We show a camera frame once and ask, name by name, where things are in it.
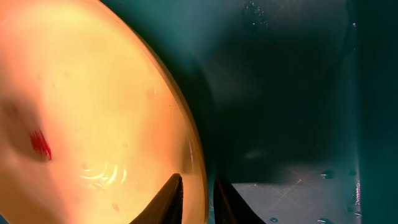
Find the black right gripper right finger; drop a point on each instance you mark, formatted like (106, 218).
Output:
(230, 207)

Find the teal plastic tray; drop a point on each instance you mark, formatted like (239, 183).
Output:
(295, 101)

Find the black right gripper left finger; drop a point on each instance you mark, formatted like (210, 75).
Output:
(167, 205)

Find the yellow plate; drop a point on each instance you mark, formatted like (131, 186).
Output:
(92, 122)

